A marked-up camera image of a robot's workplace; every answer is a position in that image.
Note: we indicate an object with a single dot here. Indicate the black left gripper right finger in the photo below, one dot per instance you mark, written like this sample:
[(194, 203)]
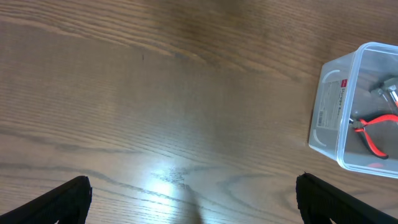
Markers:
[(321, 203)]

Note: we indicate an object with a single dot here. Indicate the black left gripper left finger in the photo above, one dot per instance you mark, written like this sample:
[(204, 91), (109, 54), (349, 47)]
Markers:
[(69, 203)]

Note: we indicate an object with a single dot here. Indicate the red handled pliers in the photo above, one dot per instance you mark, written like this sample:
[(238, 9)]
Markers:
[(359, 126)]

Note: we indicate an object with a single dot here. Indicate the clear plastic storage container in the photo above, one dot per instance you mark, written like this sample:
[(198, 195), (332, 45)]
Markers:
[(343, 93)]

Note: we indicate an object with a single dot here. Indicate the claw hammer orange black handle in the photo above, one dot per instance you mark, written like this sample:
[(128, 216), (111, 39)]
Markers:
[(386, 87)]

